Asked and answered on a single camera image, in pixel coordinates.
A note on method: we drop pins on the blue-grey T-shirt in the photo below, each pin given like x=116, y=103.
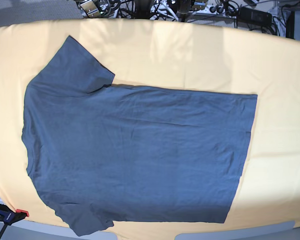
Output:
x=100, y=153

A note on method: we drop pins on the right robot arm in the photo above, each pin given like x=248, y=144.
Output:
x=97, y=8

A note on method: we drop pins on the white power strip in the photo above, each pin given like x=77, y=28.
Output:
x=184, y=7

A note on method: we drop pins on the yellow table cloth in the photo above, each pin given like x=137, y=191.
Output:
x=178, y=56

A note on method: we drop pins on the black power adapter box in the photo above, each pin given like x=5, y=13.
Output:
x=255, y=17

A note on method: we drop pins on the blue red table clamp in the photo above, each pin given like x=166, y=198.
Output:
x=9, y=217

